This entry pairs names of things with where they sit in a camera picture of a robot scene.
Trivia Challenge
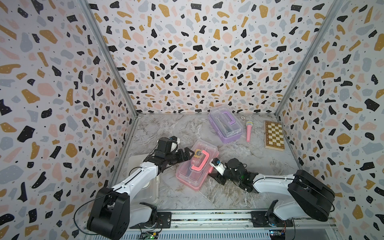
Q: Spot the white clear toolbox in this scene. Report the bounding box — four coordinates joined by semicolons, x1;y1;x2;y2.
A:
122;154;159;205

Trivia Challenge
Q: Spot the aluminium corner post right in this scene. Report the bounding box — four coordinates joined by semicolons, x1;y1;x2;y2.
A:
275;0;343;118

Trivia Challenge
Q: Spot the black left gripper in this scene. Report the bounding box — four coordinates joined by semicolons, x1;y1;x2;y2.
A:
165;147;195;165

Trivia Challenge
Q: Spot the purple toolbox with clear lid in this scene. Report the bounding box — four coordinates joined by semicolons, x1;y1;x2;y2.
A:
209;106;243;144

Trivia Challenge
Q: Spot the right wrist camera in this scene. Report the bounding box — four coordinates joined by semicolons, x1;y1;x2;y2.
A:
210;158;226;176

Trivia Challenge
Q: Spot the aluminium corner post left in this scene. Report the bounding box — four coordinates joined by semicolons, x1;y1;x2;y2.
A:
77;0;139;118

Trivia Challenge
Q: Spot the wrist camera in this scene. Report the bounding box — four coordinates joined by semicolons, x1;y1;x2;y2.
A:
167;136;180;153
210;158;226;176

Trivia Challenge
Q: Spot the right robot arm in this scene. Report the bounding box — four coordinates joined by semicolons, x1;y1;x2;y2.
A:
210;158;335;227

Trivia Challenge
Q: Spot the yellow tape measure in pink box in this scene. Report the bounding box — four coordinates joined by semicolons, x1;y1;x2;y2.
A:
194;150;204;159

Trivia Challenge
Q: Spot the pink toolbox with clear lid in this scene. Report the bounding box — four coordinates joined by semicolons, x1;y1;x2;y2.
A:
176;140;219;191

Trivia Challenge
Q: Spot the aluminium corner post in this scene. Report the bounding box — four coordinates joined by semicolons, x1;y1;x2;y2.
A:
275;0;343;118
77;0;139;118

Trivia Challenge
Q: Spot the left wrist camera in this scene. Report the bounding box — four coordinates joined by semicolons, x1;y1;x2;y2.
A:
167;136;180;153

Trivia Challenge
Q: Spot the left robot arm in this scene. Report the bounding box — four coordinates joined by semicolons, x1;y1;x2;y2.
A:
80;136;195;240

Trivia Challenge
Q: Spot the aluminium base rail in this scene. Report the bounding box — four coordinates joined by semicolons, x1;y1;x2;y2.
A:
121;210;342;240

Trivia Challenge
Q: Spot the pink toy microphone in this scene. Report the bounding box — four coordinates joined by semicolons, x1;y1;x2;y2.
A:
246;121;253;143

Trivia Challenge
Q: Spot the wooden chessboard box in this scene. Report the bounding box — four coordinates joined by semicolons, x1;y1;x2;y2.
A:
265;121;285;151

